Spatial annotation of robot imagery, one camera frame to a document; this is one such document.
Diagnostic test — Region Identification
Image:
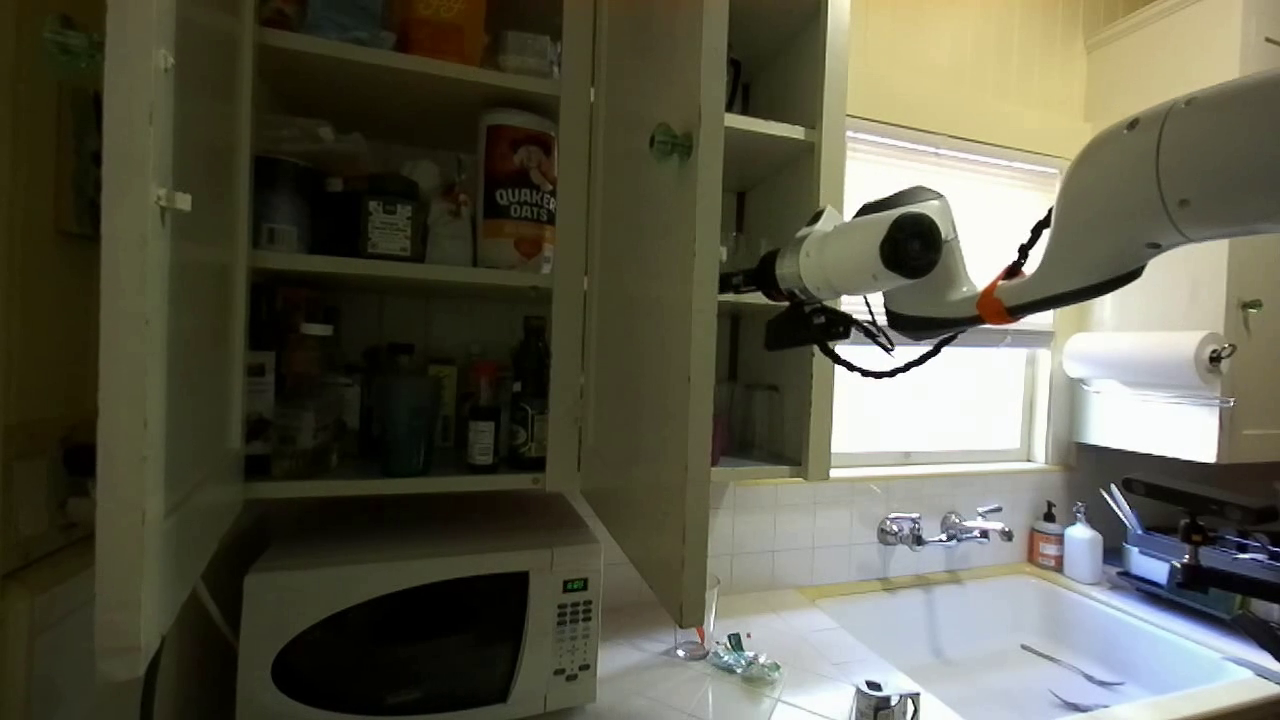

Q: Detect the brown soap bottle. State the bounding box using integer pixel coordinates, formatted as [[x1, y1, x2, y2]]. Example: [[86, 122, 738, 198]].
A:
[[1023, 495, 1068, 576]]

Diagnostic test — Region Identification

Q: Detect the green candy plastic bag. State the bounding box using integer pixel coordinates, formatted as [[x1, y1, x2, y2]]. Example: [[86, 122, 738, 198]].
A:
[[704, 629, 789, 687]]

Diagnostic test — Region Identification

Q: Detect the narrow pale green wall cabinet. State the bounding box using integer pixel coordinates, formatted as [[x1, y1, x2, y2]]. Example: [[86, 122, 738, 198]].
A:
[[710, 0, 852, 488]]

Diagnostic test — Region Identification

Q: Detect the white plastic bottle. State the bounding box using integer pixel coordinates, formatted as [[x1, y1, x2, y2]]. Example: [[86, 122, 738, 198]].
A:
[[1062, 501, 1109, 586]]

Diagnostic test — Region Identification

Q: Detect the white paper towel roll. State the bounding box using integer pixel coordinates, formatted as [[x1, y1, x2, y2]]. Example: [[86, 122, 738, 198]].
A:
[[1062, 326, 1235, 396]]

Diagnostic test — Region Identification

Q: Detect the chrome wall faucet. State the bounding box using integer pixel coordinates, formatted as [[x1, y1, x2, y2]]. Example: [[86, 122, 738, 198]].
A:
[[871, 501, 1022, 555]]

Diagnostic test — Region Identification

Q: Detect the plain pale cabinet door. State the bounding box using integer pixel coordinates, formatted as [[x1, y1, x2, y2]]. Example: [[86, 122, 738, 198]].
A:
[[94, 0, 261, 684]]

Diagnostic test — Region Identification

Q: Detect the long pale utensil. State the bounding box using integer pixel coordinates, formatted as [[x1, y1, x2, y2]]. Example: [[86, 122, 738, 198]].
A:
[[1018, 640, 1131, 692]]

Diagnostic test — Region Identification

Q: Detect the dark cylindrical canister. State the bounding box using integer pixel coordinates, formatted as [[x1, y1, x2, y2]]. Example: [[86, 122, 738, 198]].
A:
[[364, 340, 436, 480]]

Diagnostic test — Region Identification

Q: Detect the orange food package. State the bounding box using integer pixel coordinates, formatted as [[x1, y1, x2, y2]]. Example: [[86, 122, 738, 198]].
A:
[[397, 0, 493, 67]]

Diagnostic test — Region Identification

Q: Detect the tall dark glass bottle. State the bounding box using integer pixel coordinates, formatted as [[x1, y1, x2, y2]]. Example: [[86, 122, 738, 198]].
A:
[[507, 312, 552, 474]]

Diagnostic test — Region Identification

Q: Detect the wide food-filled wall cabinet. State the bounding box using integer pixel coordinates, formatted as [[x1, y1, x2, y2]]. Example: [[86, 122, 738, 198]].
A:
[[236, 0, 597, 503]]

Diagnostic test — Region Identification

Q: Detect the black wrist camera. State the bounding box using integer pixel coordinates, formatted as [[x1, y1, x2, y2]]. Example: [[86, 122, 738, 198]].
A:
[[761, 299, 860, 357]]

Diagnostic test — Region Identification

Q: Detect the small red-capped bottle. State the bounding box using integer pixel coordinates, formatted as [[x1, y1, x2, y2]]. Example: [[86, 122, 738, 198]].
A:
[[459, 359, 507, 474]]

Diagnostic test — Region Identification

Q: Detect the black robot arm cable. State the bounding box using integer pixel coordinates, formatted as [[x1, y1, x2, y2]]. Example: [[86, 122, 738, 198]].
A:
[[815, 202, 1058, 385]]

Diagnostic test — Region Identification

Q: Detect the dark dish rack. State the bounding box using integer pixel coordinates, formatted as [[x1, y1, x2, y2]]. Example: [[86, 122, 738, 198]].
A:
[[1109, 474, 1280, 630]]

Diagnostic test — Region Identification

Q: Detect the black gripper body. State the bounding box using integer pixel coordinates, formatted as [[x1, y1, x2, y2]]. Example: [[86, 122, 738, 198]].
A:
[[717, 256, 803, 303]]

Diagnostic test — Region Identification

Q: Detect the white microwave oven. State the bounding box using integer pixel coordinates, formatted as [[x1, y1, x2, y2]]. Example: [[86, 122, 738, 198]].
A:
[[232, 527, 610, 720]]

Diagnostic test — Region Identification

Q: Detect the black jar white label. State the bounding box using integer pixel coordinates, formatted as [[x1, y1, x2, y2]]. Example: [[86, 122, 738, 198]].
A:
[[358, 171, 431, 262]]

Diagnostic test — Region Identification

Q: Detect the white sink basin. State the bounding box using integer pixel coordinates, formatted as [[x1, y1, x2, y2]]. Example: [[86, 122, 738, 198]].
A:
[[807, 568, 1263, 715]]

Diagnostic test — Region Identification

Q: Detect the cabinet door with green knob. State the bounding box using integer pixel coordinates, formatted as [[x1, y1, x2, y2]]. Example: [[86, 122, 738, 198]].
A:
[[576, 0, 734, 630]]

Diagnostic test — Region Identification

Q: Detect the bright kitchen window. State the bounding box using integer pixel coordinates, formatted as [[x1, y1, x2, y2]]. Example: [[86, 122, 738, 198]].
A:
[[827, 116, 1072, 474]]

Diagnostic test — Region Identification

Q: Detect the Quaker oats canister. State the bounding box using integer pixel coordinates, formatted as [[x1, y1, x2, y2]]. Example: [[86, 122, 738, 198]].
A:
[[472, 106, 562, 270]]

